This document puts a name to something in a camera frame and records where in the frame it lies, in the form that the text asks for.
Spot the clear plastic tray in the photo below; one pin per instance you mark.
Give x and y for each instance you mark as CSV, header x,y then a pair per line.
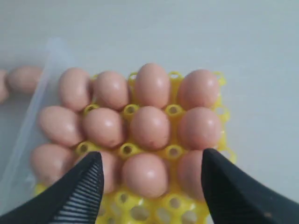
x,y
19,112

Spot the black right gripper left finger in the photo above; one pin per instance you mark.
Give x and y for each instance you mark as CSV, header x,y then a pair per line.
x,y
74,199

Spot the yellow plastic egg tray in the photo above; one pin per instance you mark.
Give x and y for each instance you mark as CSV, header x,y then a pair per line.
x,y
123,206

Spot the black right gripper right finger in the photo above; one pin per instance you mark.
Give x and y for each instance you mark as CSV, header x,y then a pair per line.
x,y
233,197

